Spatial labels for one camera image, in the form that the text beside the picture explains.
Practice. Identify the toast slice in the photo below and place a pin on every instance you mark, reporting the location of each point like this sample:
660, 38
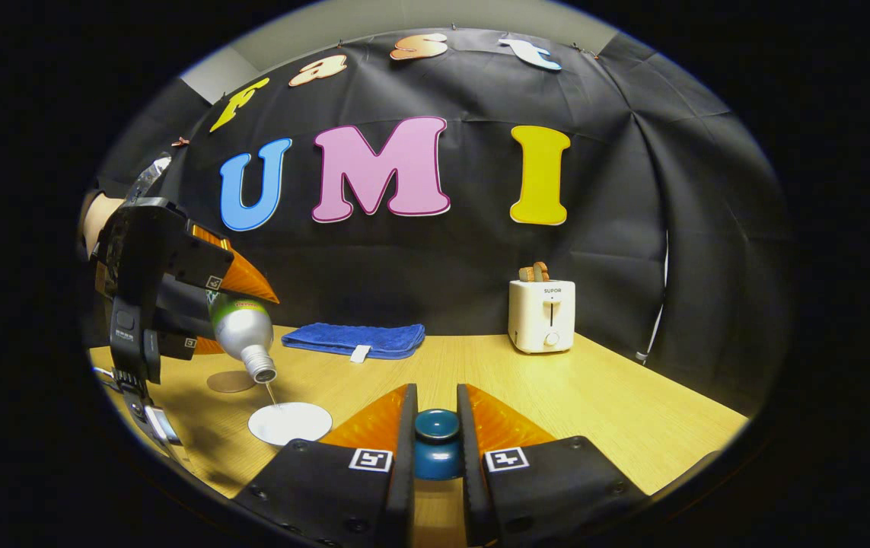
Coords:
534, 272

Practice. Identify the folded blue towel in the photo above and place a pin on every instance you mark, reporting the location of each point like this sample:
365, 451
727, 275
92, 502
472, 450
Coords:
355, 339

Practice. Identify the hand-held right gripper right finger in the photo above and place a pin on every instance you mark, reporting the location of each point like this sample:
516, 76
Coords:
469, 457

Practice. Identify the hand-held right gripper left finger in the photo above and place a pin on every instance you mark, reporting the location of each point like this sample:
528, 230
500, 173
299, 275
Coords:
406, 457

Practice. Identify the round brown coaster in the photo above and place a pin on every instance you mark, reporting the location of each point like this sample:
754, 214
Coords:
227, 382

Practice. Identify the teal ceramic teacup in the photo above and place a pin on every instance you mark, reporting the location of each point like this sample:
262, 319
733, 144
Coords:
290, 425

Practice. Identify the green label silver water bottle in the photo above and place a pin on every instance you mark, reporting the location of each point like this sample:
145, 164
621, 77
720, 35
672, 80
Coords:
240, 331

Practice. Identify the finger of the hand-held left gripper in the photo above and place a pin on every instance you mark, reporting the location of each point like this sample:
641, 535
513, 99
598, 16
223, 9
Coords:
202, 262
174, 344

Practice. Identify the black backdrop cloth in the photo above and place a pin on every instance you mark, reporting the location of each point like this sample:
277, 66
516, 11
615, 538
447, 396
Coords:
480, 259

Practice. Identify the white toaster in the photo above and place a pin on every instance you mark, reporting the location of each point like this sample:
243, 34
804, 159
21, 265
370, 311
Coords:
537, 316

